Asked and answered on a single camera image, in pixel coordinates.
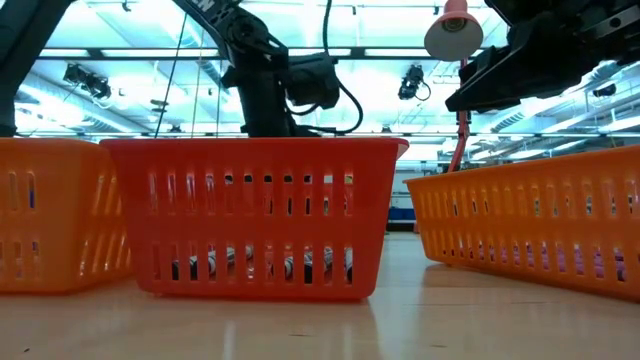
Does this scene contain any black hanging cable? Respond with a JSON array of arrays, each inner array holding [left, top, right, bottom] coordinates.
[[153, 12, 189, 137]]

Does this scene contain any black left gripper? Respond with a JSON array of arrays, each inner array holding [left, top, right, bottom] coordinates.
[[221, 47, 321, 139]]

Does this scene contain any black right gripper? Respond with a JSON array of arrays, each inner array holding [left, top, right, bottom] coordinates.
[[444, 0, 640, 114]]

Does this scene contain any red plastic basket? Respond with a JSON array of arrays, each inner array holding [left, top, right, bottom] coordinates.
[[99, 137, 410, 302]]

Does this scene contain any red desk lamp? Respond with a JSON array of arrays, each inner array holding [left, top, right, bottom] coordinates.
[[423, 0, 485, 174]]

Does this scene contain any black camera cable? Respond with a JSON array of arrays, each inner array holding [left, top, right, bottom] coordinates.
[[284, 0, 365, 137]]

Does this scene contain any black ceiling rail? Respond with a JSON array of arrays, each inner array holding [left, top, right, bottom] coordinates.
[[37, 46, 501, 62]]

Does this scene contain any blue storage bin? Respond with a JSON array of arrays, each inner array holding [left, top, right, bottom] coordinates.
[[387, 207, 416, 224]]

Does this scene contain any orange plastic basket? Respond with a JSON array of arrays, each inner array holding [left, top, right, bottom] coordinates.
[[0, 137, 134, 295], [404, 144, 640, 304]]

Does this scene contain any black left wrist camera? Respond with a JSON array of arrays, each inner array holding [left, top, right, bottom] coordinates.
[[283, 52, 342, 110]]

